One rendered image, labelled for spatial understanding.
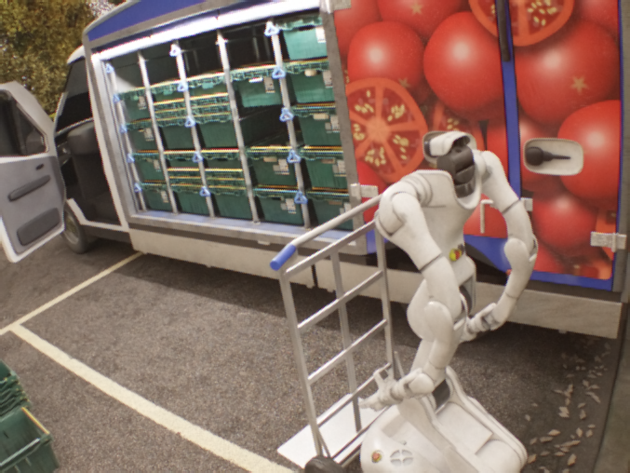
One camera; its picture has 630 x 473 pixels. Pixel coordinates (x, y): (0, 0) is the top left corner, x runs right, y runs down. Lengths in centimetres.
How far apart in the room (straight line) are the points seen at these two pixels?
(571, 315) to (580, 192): 67
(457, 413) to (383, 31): 179
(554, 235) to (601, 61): 86
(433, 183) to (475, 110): 111
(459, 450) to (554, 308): 112
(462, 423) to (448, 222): 85
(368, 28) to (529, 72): 83
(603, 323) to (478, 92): 132
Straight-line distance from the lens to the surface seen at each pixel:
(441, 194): 146
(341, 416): 281
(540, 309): 282
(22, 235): 526
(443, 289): 136
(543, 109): 243
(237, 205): 383
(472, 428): 205
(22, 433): 333
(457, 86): 252
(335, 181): 322
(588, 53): 237
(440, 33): 252
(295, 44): 316
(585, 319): 280
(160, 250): 452
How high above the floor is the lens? 189
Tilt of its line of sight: 23 degrees down
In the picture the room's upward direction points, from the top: 10 degrees counter-clockwise
